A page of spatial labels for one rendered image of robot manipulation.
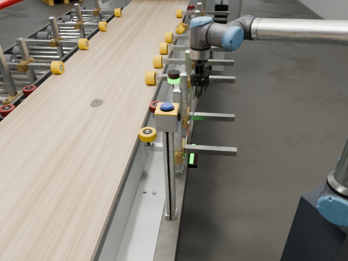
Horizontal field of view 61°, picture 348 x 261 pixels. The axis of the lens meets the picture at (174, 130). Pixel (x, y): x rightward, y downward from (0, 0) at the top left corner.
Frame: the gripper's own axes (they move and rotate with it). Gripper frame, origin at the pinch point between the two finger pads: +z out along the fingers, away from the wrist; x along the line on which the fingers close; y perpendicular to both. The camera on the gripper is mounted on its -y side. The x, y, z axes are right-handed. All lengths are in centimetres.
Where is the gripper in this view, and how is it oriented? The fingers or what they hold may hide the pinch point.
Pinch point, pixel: (199, 95)
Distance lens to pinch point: 145.4
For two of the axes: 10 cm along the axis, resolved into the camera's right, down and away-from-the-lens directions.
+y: -1.3, 5.7, -8.1
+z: 0.2, 8.2, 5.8
